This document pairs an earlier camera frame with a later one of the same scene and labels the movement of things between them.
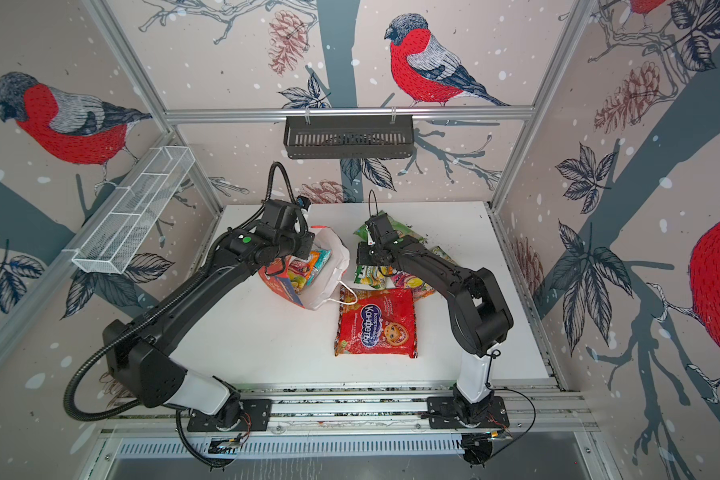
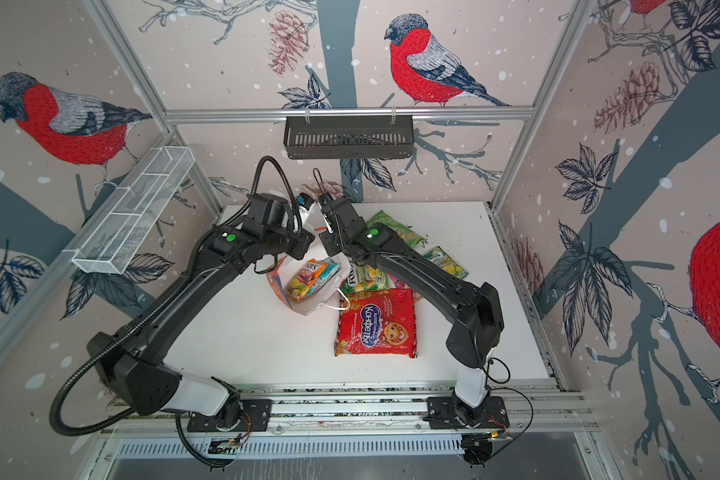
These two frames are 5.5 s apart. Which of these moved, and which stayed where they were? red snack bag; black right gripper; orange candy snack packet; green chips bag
Moved: black right gripper
Stayed: orange candy snack packet; green chips bag; red snack bag
